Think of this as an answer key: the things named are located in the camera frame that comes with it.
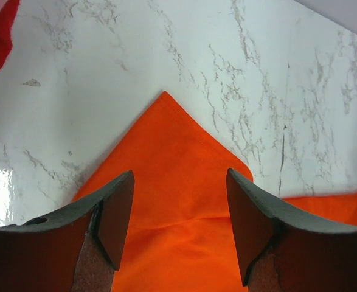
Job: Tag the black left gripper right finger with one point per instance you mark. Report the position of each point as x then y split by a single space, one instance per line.
283 248

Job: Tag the orange t shirt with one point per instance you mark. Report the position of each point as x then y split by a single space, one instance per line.
180 234

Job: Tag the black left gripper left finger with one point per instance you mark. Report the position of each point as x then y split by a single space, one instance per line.
78 247

